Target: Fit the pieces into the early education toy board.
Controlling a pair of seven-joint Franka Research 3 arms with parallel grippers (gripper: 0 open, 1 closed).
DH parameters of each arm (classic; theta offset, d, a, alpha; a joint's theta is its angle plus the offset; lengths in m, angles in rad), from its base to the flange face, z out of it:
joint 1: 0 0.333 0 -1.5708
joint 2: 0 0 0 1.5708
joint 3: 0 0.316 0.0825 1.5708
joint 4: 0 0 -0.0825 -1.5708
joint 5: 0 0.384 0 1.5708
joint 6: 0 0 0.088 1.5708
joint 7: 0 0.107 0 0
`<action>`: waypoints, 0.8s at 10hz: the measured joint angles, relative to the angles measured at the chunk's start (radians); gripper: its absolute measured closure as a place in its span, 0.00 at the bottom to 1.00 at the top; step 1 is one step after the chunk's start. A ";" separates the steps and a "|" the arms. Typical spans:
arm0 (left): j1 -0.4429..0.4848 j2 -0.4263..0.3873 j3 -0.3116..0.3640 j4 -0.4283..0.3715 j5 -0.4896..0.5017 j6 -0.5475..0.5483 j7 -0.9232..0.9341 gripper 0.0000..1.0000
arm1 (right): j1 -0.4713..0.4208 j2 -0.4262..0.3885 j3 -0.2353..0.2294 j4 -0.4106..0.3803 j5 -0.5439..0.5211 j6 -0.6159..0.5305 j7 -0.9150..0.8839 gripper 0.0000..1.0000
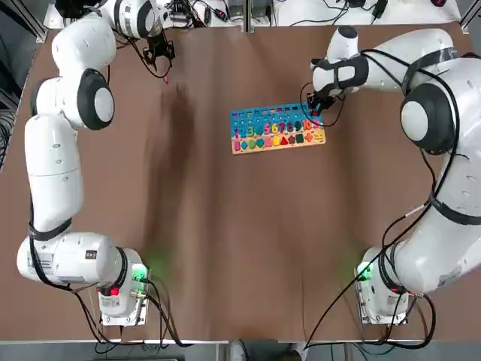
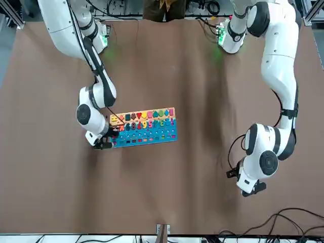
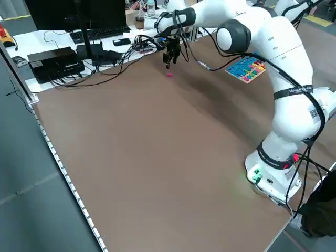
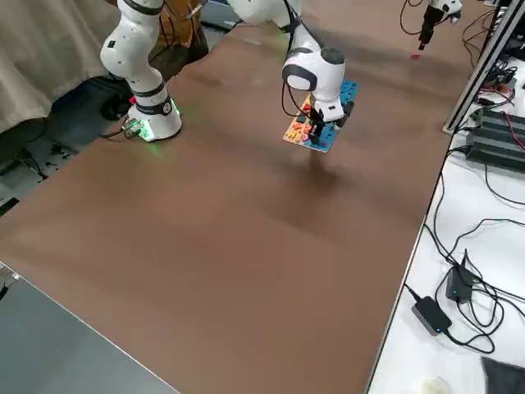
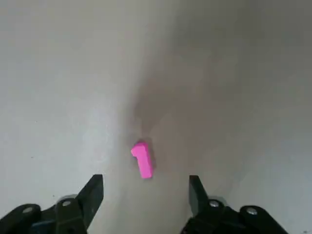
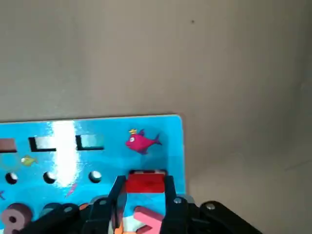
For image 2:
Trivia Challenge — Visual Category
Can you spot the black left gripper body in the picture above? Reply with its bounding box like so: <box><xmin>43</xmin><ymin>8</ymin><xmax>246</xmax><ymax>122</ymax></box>
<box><xmin>226</xmin><ymin>167</ymin><xmax>241</xmax><ymax>179</ymax></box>

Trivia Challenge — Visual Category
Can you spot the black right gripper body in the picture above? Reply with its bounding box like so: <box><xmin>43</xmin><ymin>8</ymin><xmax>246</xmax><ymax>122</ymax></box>
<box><xmin>105</xmin><ymin>126</ymin><xmax>120</xmax><ymax>139</ymax></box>

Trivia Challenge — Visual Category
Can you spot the colourful wooden toy board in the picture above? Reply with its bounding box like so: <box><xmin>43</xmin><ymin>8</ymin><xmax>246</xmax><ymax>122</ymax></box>
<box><xmin>109</xmin><ymin>107</ymin><xmax>179</xmax><ymax>149</ymax></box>

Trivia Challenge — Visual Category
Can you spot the person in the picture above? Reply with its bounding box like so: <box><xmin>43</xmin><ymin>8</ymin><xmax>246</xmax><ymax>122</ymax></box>
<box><xmin>142</xmin><ymin>0</ymin><xmax>187</xmax><ymax>23</ymax></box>

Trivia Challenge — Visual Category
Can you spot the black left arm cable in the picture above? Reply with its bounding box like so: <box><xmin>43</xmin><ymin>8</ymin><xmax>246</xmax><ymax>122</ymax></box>
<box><xmin>226</xmin><ymin>88</ymin><xmax>299</xmax><ymax>175</ymax></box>

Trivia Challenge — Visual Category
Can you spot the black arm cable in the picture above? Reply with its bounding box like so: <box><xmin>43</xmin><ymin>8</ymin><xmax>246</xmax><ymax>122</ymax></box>
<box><xmin>66</xmin><ymin>0</ymin><xmax>126</xmax><ymax>125</ymax></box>
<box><xmin>226</xmin><ymin>88</ymin><xmax>299</xmax><ymax>175</ymax></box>

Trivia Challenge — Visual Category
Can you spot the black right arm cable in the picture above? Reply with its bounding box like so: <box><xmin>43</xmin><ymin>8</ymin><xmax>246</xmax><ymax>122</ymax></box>
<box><xmin>66</xmin><ymin>0</ymin><xmax>126</xmax><ymax>125</ymax></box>

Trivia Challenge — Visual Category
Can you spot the aluminium frame post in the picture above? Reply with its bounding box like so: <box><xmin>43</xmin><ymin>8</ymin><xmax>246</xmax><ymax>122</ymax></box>
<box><xmin>156</xmin><ymin>223</ymin><xmax>171</xmax><ymax>243</ymax></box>

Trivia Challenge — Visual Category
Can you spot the aluminium frame rail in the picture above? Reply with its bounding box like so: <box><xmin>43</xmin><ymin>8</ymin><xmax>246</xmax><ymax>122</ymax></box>
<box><xmin>303</xmin><ymin>0</ymin><xmax>324</xmax><ymax>26</ymax></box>
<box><xmin>0</xmin><ymin>0</ymin><xmax>26</xmax><ymax>29</ymax></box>

